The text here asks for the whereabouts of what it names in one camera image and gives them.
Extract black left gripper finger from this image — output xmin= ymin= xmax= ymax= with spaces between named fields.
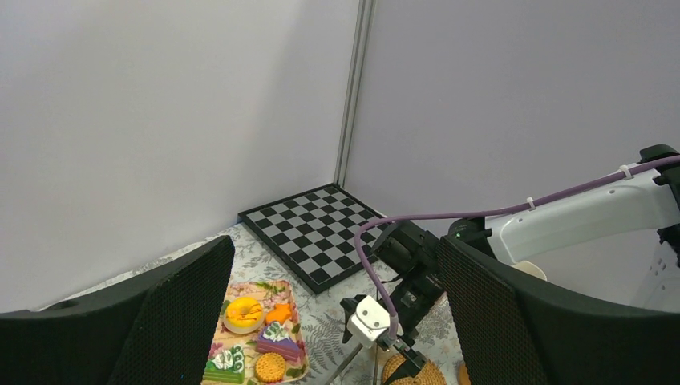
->
xmin=1 ymin=236 xmax=235 ymax=384

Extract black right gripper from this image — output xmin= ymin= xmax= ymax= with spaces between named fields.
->
xmin=371 ymin=221 xmax=679 ymax=384

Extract green cake slice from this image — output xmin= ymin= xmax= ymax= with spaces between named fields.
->
xmin=203 ymin=345 xmax=246 ymax=384

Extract purple cake slice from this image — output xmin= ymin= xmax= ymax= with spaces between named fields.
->
xmin=255 ymin=321 xmax=302 ymax=363

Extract metal tongs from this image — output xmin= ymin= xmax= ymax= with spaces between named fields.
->
xmin=323 ymin=344 xmax=380 ymax=385

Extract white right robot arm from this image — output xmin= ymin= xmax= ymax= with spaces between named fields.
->
xmin=341 ymin=144 xmax=679 ymax=384

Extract yellow mug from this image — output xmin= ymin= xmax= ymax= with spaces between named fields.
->
xmin=512 ymin=261 xmax=548 ymax=281

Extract light brown wooden coaster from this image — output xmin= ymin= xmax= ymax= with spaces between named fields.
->
xmin=457 ymin=362 xmax=471 ymax=385

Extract yellow frosted donut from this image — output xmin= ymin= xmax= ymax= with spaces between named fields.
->
xmin=222 ymin=297 xmax=265 ymax=334

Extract woven rattan coaster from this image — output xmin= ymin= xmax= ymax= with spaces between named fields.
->
xmin=381 ymin=354 xmax=447 ymax=385

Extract floral serving tray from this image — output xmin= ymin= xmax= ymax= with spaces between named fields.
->
xmin=202 ymin=280 xmax=310 ymax=384

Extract round waffle biscuit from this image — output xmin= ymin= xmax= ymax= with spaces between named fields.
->
xmin=254 ymin=352 xmax=287 ymax=383

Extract orange star cookie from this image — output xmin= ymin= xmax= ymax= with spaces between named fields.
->
xmin=265 ymin=303 xmax=293 ymax=325

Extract floral tablecloth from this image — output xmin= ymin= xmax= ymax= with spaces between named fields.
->
xmin=37 ymin=223 xmax=466 ymax=385

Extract black grey chessboard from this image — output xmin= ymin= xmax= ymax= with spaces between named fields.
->
xmin=238 ymin=184 xmax=383 ymax=294

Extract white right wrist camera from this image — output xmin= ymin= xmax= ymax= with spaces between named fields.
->
xmin=340 ymin=294 xmax=398 ymax=351

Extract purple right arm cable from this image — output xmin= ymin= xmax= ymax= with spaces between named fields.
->
xmin=354 ymin=155 xmax=680 ymax=341

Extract aluminium corner post right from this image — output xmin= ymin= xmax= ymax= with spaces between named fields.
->
xmin=334 ymin=0 xmax=376 ymax=187

